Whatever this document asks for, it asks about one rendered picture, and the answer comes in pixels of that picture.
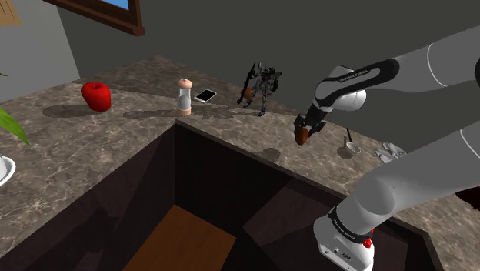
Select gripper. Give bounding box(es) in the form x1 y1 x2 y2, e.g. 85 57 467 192
293 103 328 137

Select brown egg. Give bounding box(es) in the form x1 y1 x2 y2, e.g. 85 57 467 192
294 127 310 146

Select dark grey robot figure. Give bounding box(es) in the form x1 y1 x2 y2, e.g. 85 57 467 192
236 62 283 117

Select crumpled grey cloth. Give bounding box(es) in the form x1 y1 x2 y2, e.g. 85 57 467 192
374 142 408 165

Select white phone, black screen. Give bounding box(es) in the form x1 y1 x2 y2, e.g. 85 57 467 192
193 89 218 104

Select clear pepper mill, tan ends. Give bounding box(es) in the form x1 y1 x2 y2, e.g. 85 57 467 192
176 78 193 117

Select brown framed window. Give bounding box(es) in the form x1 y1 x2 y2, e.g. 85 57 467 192
42 0 146 37

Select red apple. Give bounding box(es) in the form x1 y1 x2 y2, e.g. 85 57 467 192
80 82 112 112

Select green plant in white pot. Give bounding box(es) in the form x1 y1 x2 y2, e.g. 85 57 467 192
0 72 31 187

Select small white black-handled measuring cup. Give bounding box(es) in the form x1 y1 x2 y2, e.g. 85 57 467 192
342 127 362 156

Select tan wall picture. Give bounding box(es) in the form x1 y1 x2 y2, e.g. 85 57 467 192
0 0 22 27

